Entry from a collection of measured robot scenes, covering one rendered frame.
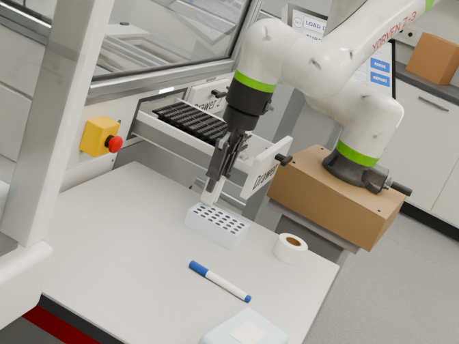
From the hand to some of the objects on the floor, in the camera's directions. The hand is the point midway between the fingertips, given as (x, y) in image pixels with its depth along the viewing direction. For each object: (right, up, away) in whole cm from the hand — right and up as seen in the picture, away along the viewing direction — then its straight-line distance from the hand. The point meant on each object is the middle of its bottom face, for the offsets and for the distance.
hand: (212, 189), depth 139 cm
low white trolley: (-32, -79, +11) cm, 86 cm away
